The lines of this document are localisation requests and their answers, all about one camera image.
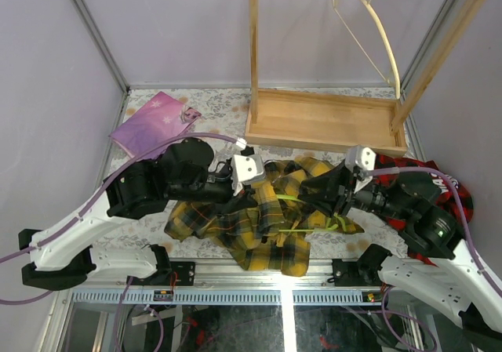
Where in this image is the purple folded cloth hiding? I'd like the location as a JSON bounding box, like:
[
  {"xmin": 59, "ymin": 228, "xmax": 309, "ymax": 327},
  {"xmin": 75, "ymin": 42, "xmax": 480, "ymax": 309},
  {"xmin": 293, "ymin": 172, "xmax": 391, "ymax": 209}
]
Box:
[{"xmin": 111, "ymin": 92, "xmax": 202, "ymax": 158}]

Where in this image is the wooden clothes rack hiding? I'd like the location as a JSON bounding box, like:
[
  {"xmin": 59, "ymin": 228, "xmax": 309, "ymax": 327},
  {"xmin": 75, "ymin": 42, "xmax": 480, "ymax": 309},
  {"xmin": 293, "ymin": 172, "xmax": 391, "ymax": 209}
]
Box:
[{"xmin": 245, "ymin": 0, "xmax": 485, "ymax": 157}]

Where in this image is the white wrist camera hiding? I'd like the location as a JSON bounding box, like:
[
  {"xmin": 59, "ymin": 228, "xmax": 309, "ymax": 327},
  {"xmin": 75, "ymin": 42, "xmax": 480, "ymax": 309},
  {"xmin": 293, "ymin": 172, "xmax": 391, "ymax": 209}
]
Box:
[
  {"xmin": 231, "ymin": 138, "xmax": 266, "ymax": 196},
  {"xmin": 344, "ymin": 145, "xmax": 377, "ymax": 193}
]

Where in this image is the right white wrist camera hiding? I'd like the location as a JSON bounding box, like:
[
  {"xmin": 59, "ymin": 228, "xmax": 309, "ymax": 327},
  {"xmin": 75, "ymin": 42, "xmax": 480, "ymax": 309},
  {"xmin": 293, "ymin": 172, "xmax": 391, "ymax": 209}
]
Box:
[{"xmin": 344, "ymin": 145, "xmax": 377, "ymax": 193}]

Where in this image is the green clothes hanger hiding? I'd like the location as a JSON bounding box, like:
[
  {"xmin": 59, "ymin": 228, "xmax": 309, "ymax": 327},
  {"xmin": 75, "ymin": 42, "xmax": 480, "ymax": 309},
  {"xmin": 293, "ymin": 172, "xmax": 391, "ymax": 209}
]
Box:
[{"xmin": 279, "ymin": 212, "xmax": 348, "ymax": 234}]

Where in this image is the yellow plaid shirt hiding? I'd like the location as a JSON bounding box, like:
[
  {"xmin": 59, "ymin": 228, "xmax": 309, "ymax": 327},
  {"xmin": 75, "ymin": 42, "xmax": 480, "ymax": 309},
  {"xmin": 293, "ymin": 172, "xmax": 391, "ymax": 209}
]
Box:
[{"xmin": 164, "ymin": 157, "xmax": 363, "ymax": 277}]

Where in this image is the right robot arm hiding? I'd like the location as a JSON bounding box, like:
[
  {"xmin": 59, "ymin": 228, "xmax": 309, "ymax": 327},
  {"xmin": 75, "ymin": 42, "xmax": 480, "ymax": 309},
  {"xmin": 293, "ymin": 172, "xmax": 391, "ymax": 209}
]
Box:
[{"xmin": 299, "ymin": 163, "xmax": 501, "ymax": 351}]

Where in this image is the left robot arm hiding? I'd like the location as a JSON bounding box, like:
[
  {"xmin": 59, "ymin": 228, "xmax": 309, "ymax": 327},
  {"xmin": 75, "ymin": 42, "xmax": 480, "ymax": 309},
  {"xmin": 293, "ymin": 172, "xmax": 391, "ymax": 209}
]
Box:
[{"xmin": 18, "ymin": 136, "xmax": 265, "ymax": 292}]

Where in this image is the aluminium mounting rail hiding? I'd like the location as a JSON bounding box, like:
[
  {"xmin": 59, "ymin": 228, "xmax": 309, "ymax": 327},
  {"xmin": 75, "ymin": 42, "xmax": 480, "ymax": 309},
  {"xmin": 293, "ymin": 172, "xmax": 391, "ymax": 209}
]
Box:
[{"xmin": 66, "ymin": 259, "xmax": 380, "ymax": 307}]

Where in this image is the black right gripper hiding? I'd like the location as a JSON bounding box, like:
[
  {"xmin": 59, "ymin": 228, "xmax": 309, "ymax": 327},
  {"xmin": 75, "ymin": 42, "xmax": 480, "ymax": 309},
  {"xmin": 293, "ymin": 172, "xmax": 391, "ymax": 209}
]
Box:
[{"xmin": 296, "ymin": 155, "xmax": 411, "ymax": 220}]

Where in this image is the red black plaid shirt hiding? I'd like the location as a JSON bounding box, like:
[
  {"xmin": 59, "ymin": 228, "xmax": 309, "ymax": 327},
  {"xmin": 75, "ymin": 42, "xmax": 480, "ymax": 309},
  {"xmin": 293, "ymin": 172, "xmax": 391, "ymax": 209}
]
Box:
[{"xmin": 372, "ymin": 154, "xmax": 474, "ymax": 264}]

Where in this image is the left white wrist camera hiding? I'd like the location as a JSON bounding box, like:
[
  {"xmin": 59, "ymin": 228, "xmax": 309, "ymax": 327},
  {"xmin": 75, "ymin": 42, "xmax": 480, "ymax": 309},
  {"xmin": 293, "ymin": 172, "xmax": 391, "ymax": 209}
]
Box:
[{"xmin": 231, "ymin": 138, "xmax": 266, "ymax": 196}]

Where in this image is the cream clothes hanger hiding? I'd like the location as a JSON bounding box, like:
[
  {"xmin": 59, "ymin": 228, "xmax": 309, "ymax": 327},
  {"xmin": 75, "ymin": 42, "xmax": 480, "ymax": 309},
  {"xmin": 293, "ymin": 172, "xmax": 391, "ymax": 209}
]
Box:
[{"xmin": 327, "ymin": 0, "xmax": 402, "ymax": 100}]

